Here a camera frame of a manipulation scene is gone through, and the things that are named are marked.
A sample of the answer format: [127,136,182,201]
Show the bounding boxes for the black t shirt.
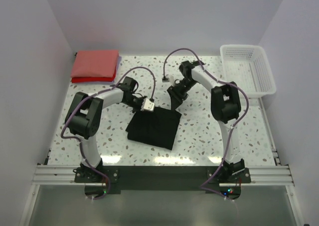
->
[126,107,181,150]

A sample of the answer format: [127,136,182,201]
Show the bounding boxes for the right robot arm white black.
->
[167,61,249,179]

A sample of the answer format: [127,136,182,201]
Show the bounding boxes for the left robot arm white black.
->
[61,77,147,171]

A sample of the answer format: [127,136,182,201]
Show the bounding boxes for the red folded t shirt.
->
[71,73,116,83]

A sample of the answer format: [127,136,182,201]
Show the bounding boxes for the white plastic basket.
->
[220,44,277,99]

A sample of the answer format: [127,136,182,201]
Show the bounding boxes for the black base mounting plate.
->
[73,161,251,199]

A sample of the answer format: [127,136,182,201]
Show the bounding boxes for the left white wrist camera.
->
[141,98,155,112]

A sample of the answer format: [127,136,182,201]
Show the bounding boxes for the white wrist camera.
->
[141,98,155,112]
[162,75,175,86]

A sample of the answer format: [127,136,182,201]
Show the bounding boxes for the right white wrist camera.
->
[162,75,175,86]

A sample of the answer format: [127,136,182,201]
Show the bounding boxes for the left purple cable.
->
[61,66,157,201]

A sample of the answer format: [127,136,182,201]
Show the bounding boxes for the purple cable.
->
[61,66,157,201]
[162,48,250,194]

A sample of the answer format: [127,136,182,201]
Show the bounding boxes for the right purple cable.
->
[162,48,250,194]

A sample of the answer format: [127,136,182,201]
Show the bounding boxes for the aluminium rail frame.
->
[32,165,293,186]

